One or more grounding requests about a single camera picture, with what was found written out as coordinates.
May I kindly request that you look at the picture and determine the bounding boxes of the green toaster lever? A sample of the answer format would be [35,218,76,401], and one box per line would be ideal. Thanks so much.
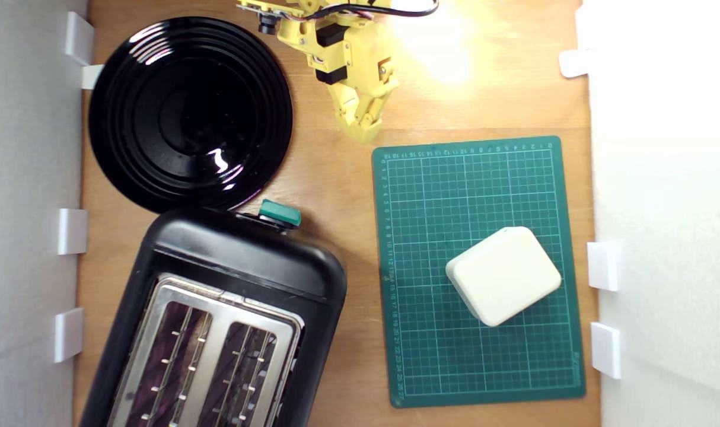
[258,200,302,231]

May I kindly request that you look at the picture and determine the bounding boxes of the black two-slot toaster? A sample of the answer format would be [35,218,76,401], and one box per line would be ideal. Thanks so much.
[78,205,348,427]

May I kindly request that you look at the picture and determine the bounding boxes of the green cutting mat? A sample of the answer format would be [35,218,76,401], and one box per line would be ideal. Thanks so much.
[371,136,587,409]

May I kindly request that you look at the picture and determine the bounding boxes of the black round plate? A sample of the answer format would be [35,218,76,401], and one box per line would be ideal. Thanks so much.
[88,16,294,214]

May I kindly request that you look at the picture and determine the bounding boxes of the white rounded block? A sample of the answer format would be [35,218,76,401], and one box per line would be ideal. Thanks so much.
[445,226,563,327]

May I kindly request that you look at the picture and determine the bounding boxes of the black cable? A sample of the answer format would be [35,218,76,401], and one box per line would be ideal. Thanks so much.
[390,0,441,18]

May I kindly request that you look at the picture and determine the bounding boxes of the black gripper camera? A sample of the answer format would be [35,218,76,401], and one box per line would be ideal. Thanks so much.
[237,0,281,35]

